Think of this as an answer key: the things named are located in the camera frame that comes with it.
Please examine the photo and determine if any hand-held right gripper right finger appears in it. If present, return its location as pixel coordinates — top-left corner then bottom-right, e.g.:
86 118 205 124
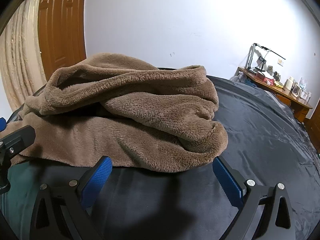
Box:
212 156 293 240

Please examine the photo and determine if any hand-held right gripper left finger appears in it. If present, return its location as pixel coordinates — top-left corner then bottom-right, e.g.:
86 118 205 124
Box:
30 156 113 240

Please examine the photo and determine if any brown fleece garment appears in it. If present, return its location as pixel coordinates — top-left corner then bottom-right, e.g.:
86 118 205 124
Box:
11 52 228 173

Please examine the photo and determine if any dark bed sheet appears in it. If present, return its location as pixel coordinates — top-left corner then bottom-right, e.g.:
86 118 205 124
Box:
5 67 320 240

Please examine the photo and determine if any teal green cloth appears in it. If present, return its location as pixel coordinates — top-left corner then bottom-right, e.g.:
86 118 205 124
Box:
0 160 42 240

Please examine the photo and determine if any beige curtain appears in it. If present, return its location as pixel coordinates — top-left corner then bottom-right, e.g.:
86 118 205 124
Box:
0 0 48 114

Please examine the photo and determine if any wooden door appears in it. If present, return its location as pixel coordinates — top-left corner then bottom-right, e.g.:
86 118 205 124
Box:
303 109 320 154
37 0 87 82

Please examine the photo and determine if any wooden desk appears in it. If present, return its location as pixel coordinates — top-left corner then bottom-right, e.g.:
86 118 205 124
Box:
236 66 313 123

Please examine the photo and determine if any clear plastic bag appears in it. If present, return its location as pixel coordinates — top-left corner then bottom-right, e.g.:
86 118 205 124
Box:
229 71 244 83

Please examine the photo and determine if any red box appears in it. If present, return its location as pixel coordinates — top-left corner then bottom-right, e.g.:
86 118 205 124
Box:
257 71 275 85

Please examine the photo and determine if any desk lamp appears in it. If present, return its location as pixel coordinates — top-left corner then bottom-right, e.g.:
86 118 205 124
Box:
247 43 286 72

